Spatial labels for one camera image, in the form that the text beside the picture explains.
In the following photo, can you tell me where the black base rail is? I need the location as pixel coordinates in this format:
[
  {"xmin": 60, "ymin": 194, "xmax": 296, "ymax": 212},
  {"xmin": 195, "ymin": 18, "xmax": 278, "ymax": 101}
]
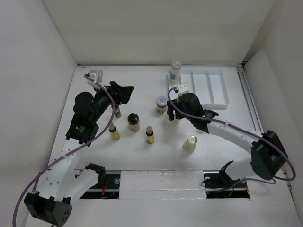
[{"xmin": 82, "ymin": 170, "xmax": 249, "ymax": 200}]

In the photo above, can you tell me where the small dark pepper bottle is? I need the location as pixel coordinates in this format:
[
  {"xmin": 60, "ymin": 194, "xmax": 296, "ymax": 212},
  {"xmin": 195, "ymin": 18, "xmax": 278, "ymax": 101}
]
[{"xmin": 114, "ymin": 105, "xmax": 122, "ymax": 119}]

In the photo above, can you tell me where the tall silver-lid sesame jar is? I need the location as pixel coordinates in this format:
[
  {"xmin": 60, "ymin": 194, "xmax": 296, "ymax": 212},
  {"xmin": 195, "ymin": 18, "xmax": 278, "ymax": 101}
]
[{"xmin": 169, "ymin": 61, "xmax": 182, "ymax": 83}]

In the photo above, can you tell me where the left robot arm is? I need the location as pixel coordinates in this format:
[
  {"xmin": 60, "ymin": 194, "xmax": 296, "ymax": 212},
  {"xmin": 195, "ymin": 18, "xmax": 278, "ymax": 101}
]
[{"xmin": 24, "ymin": 81, "xmax": 134, "ymax": 227}]

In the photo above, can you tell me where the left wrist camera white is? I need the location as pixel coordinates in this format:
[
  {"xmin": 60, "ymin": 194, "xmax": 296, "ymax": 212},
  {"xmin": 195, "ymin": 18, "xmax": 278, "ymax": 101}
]
[{"xmin": 85, "ymin": 70, "xmax": 103, "ymax": 86}]

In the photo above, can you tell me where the black-cap round spice jar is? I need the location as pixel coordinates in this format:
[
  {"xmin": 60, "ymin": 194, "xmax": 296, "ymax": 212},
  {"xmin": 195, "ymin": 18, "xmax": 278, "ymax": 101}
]
[{"xmin": 127, "ymin": 113, "xmax": 140, "ymax": 132}]

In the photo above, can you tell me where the yellow-cap spice bottle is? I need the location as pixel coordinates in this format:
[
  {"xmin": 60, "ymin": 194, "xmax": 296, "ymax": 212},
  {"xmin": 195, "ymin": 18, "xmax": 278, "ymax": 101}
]
[{"xmin": 183, "ymin": 135, "xmax": 198, "ymax": 153}]

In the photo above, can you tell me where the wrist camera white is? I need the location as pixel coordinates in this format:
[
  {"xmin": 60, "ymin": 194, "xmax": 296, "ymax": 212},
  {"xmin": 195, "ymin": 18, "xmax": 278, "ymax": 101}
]
[
  {"xmin": 176, "ymin": 83, "xmax": 189, "ymax": 96},
  {"xmin": 85, "ymin": 70, "xmax": 103, "ymax": 86}
]

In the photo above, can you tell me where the clear glass jar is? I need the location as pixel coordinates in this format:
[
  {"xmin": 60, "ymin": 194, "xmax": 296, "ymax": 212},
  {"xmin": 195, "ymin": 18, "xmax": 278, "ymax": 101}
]
[{"xmin": 163, "ymin": 113, "xmax": 180, "ymax": 127}]

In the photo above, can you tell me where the white divided organizer tray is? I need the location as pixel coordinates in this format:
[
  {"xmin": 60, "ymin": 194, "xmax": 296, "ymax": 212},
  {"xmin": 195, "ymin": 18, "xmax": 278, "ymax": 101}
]
[{"xmin": 168, "ymin": 70, "xmax": 230, "ymax": 109}]

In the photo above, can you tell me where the yellow-label cork bottle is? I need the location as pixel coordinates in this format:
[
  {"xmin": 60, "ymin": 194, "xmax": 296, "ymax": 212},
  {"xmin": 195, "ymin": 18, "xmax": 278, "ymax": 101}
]
[
  {"xmin": 108, "ymin": 122, "xmax": 120, "ymax": 140},
  {"xmin": 145, "ymin": 126, "xmax": 154, "ymax": 144}
]

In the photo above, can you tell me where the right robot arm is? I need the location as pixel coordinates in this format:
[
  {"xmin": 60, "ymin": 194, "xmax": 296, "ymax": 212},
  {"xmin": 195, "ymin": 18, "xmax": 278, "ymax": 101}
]
[{"xmin": 167, "ymin": 93, "xmax": 288, "ymax": 190}]

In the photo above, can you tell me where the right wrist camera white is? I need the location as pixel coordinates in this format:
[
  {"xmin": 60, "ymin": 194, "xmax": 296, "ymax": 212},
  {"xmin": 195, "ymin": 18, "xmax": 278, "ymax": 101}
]
[{"xmin": 176, "ymin": 83, "xmax": 189, "ymax": 96}]

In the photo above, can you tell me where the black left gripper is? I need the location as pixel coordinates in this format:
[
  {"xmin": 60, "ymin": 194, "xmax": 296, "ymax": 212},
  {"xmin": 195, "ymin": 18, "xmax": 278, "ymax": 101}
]
[{"xmin": 90, "ymin": 81, "xmax": 133, "ymax": 122}]

